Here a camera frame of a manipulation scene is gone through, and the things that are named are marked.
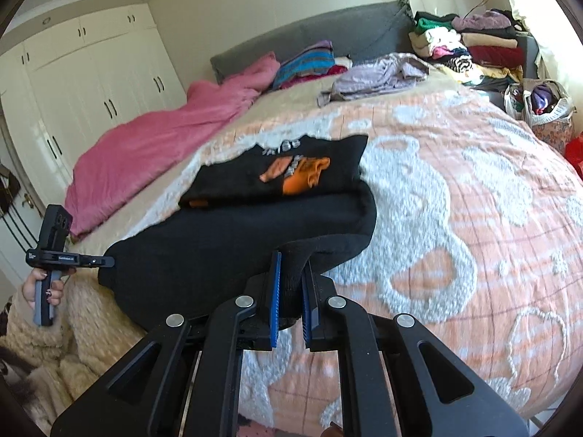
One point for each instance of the person's left hand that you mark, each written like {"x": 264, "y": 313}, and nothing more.
{"x": 31, "y": 289}

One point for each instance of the white wardrobe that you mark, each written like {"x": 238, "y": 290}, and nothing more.
{"x": 104, "y": 77}

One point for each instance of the dark red pillow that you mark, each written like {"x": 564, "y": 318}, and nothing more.
{"x": 339, "y": 68}

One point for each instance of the grey padded headboard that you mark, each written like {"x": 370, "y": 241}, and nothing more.
{"x": 355, "y": 27}

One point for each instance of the brown hanging bag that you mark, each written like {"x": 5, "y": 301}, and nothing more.
{"x": 8, "y": 189}

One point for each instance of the lilac crumpled garment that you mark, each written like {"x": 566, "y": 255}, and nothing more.
{"x": 378, "y": 75}

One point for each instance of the bag full of clothes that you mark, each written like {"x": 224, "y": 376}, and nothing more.
{"x": 539, "y": 102}

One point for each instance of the stack of folded clothes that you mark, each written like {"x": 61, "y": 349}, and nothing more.
{"x": 469, "y": 48}

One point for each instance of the striped pillow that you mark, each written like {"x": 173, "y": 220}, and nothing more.
{"x": 303, "y": 63}

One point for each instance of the cream curtain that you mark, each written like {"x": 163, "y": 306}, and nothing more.
{"x": 542, "y": 22}

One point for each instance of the brown object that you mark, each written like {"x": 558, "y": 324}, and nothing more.
{"x": 331, "y": 431}

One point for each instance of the pink blanket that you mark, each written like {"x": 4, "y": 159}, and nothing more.
{"x": 159, "y": 136}

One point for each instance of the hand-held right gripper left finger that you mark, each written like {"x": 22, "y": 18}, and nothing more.
{"x": 274, "y": 309}

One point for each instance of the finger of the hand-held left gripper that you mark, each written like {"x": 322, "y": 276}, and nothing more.
{"x": 98, "y": 261}

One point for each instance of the person's left forearm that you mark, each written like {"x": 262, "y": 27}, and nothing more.
{"x": 32, "y": 332}

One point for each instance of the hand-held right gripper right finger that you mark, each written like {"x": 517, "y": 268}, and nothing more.
{"x": 306, "y": 318}

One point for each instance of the black sweater with orange cuffs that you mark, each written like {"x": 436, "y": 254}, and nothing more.
{"x": 237, "y": 236}

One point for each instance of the red object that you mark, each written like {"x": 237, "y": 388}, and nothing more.
{"x": 575, "y": 154}

